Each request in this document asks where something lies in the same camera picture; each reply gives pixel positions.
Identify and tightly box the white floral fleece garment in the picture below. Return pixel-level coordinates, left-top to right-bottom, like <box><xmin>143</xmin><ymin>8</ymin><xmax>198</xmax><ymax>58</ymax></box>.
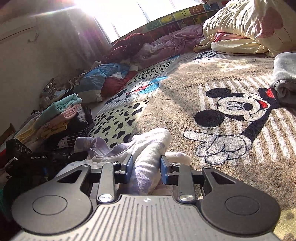
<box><xmin>69</xmin><ymin>128</ymin><xmax>191</xmax><ymax>195</ymax></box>

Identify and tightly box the stack of folded clothes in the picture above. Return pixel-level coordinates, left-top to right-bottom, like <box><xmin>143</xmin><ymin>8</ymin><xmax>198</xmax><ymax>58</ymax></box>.
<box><xmin>14</xmin><ymin>93</ymin><xmax>93</xmax><ymax>151</ymax></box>

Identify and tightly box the blue and red clothes heap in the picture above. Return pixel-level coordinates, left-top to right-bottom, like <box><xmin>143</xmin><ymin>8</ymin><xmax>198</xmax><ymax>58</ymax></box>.
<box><xmin>73</xmin><ymin>63</ymin><xmax>138</xmax><ymax>104</ymax></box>

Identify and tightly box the Mickey Mouse patterned blanket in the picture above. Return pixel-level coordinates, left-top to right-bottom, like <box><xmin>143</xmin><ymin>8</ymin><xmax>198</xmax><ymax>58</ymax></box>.
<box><xmin>89</xmin><ymin>51</ymin><xmax>295</xmax><ymax>240</ymax></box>

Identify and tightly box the dark red dotted pillow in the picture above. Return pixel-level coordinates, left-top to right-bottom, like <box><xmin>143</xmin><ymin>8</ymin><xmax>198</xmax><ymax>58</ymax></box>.
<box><xmin>101</xmin><ymin>33</ymin><xmax>153</xmax><ymax>64</ymax></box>

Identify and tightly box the pink purple crumpled blanket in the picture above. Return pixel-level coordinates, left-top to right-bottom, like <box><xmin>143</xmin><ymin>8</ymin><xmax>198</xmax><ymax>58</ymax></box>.
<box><xmin>131</xmin><ymin>24</ymin><xmax>204</xmax><ymax>69</ymax></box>

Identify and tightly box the grey sheer curtain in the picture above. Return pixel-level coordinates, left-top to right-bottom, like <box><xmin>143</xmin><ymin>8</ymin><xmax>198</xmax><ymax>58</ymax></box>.
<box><xmin>36</xmin><ymin>6</ymin><xmax>111</xmax><ymax>69</ymax></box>

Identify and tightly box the folded grey fleece garment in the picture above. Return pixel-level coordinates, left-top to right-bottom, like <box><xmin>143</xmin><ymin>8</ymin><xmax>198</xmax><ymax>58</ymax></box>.
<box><xmin>270</xmin><ymin>52</ymin><xmax>296</xmax><ymax>108</ymax></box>

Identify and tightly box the bright window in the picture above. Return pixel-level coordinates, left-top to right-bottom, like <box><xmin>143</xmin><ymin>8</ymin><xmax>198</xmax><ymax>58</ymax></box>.
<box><xmin>74</xmin><ymin>0</ymin><xmax>202</xmax><ymax>42</ymax></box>

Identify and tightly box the colourful alphabet foam mat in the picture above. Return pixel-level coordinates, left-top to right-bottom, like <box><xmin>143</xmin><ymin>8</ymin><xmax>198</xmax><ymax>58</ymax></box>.
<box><xmin>119</xmin><ymin>1</ymin><xmax>228</xmax><ymax>39</ymax></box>

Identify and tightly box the cream yellow quilt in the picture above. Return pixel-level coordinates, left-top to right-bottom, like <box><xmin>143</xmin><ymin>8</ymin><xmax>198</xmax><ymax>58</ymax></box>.
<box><xmin>193</xmin><ymin>1</ymin><xmax>295</xmax><ymax>57</ymax></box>

